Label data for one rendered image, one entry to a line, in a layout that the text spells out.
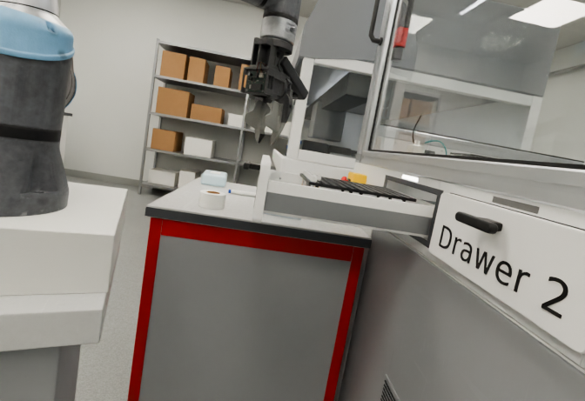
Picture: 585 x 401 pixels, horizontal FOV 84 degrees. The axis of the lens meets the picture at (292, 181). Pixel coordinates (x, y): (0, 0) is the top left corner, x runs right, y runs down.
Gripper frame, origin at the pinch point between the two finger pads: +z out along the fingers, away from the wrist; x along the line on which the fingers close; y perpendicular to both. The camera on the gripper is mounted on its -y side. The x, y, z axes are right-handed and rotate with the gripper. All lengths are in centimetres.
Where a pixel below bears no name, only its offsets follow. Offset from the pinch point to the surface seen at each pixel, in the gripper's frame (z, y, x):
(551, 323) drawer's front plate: 14, 13, 53
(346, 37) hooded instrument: -51, -76, -29
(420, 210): 8.6, -8.4, 33.2
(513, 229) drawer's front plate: 6.3, 7.6, 48.2
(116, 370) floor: 97, -7, -63
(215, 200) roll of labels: 18.4, -2.5, -16.8
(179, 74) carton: -67, -198, -335
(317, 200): 9.8, 4.8, 18.3
